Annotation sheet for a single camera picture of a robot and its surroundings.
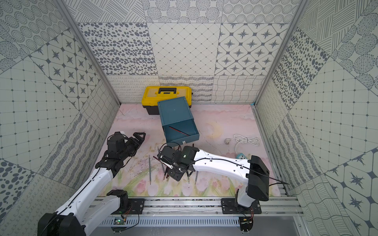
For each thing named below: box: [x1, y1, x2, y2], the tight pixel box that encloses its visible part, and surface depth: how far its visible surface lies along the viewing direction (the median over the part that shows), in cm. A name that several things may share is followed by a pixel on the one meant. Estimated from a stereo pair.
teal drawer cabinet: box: [157, 96, 200, 141], surface depth 87 cm
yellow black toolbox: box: [141, 86, 193, 116], surface depth 106 cm
